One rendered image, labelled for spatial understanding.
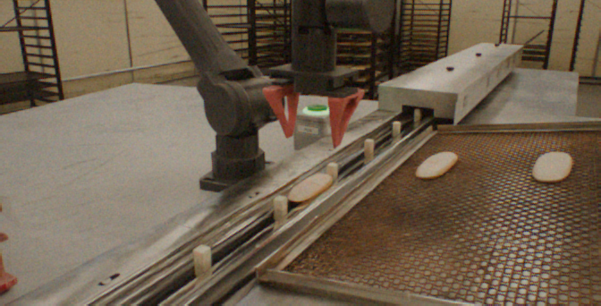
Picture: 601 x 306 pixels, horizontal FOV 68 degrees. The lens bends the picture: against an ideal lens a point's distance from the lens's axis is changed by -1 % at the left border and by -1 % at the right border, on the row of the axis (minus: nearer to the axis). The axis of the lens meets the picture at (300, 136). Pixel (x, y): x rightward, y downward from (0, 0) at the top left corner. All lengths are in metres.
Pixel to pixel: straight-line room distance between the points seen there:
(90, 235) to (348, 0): 0.43
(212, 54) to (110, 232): 0.29
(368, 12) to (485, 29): 7.13
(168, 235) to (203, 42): 0.33
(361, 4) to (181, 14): 0.35
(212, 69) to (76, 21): 4.91
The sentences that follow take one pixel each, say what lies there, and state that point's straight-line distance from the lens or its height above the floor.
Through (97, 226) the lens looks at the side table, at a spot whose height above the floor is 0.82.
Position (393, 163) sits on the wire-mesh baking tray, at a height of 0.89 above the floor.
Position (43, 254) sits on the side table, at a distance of 0.62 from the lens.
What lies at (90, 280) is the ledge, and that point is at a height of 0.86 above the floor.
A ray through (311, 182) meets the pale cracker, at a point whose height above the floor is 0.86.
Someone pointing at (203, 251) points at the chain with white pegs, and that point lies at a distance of 0.46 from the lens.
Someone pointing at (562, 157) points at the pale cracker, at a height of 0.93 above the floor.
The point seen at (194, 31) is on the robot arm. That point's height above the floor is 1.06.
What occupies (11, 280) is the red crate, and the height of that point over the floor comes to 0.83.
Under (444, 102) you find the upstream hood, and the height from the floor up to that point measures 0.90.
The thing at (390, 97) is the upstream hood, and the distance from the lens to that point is 1.05.
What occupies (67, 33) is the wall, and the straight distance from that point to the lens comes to 5.51.
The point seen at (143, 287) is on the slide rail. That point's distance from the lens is 0.46.
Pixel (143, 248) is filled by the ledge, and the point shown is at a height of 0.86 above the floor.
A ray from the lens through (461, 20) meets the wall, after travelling 7.69.
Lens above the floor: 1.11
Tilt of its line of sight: 17 degrees down
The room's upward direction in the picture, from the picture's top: straight up
